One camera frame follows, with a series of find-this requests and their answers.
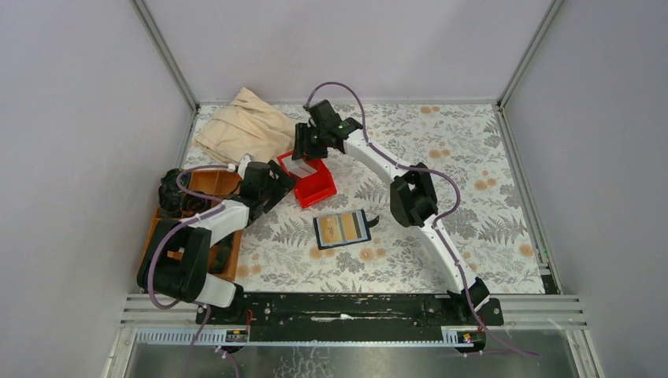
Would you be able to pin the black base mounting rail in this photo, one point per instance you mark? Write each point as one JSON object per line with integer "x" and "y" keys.
{"x": 302, "y": 317}

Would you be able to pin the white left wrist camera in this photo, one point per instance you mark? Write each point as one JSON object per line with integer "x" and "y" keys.
{"x": 240, "y": 167}

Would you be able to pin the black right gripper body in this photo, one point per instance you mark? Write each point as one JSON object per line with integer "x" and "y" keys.
{"x": 321, "y": 131}

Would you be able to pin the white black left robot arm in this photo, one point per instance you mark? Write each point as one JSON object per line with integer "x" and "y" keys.
{"x": 174, "y": 267}

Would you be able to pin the orange credit card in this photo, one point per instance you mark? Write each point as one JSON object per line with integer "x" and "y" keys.
{"x": 330, "y": 230}

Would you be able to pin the dark floral rolled cloth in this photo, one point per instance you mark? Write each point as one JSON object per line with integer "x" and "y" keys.
{"x": 169, "y": 202}

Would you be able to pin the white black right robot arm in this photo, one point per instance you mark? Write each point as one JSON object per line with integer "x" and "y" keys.
{"x": 413, "y": 199}

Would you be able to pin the dark green rolled cloth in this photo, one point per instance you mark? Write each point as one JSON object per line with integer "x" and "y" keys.
{"x": 169, "y": 182}

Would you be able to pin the floral patterned table mat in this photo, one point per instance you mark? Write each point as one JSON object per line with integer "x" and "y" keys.
{"x": 484, "y": 215}

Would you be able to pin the black leather card holder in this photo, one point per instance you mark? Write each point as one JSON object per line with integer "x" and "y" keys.
{"x": 342, "y": 229}

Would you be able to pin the wooden compartment tray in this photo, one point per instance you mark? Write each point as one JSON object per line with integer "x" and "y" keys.
{"x": 213, "y": 183}

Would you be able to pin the stack of credit cards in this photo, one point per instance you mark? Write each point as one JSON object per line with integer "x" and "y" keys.
{"x": 299, "y": 168}

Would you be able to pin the beige folded cloth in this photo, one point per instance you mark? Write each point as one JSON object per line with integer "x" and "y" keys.
{"x": 247, "y": 125}

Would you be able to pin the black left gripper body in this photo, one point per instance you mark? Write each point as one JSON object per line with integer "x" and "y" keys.
{"x": 262, "y": 194}

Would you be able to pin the red plastic bin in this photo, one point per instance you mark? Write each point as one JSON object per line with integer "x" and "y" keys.
{"x": 315, "y": 188}

